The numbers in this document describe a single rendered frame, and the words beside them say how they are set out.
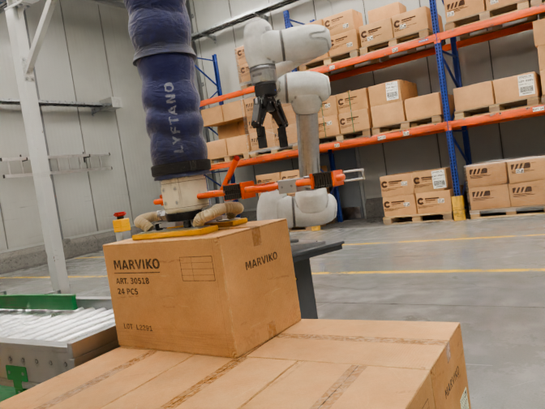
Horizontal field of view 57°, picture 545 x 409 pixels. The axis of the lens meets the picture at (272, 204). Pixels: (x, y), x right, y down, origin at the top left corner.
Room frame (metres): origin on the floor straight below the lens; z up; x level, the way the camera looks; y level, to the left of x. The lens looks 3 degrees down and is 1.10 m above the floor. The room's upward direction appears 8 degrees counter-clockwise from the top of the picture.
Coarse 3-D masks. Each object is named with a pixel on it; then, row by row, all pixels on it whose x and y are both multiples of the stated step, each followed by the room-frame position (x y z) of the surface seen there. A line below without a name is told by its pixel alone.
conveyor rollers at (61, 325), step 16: (0, 320) 2.76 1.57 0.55; (16, 320) 2.73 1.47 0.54; (32, 320) 2.64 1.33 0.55; (48, 320) 2.60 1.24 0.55; (64, 320) 2.57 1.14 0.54; (80, 320) 2.47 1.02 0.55; (96, 320) 2.43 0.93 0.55; (112, 320) 2.39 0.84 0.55; (0, 336) 2.39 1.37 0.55; (16, 336) 2.35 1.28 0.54; (32, 336) 2.32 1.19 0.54; (48, 336) 2.29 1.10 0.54; (64, 336) 2.26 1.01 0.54; (80, 336) 2.22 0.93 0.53
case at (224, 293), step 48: (144, 240) 1.85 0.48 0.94; (192, 240) 1.67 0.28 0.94; (240, 240) 1.69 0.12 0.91; (288, 240) 1.92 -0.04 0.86; (144, 288) 1.83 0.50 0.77; (192, 288) 1.69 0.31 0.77; (240, 288) 1.66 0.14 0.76; (288, 288) 1.88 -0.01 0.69; (144, 336) 1.85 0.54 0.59; (192, 336) 1.71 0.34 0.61; (240, 336) 1.63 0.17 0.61
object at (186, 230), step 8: (184, 224) 1.82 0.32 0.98; (144, 232) 1.89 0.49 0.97; (152, 232) 1.87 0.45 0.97; (160, 232) 1.85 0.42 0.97; (168, 232) 1.81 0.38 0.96; (176, 232) 1.79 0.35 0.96; (184, 232) 1.77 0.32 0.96; (192, 232) 1.75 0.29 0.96; (200, 232) 1.74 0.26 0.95; (208, 232) 1.77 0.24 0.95
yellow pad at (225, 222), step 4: (212, 220) 2.03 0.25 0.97; (216, 220) 2.00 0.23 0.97; (220, 220) 1.96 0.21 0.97; (224, 220) 1.93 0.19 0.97; (228, 220) 1.92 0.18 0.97; (232, 220) 1.94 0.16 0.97; (236, 220) 1.92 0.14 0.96; (240, 220) 1.94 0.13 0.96; (244, 220) 1.96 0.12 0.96; (204, 224) 1.97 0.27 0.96; (208, 224) 1.96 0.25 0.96; (212, 224) 1.95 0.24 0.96; (216, 224) 1.94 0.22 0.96; (220, 224) 1.93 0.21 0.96; (224, 224) 1.92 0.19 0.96; (228, 224) 1.91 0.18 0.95; (232, 224) 1.90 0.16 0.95; (236, 224) 1.91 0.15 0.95; (168, 228) 2.07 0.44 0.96
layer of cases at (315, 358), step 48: (288, 336) 1.76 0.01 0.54; (336, 336) 1.68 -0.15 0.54; (384, 336) 1.61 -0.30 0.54; (432, 336) 1.55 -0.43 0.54; (48, 384) 1.63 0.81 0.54; (96, 384) 1.56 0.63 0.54; (144, 384) 1.50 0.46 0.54; (192, 384) 1.45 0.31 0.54; (240, 384) 1.39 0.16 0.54; (288, 384) 1.35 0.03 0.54; (336, 384) 1.30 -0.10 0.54; (384, 384) 1.26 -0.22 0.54; (432, 384) 1.31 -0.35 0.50
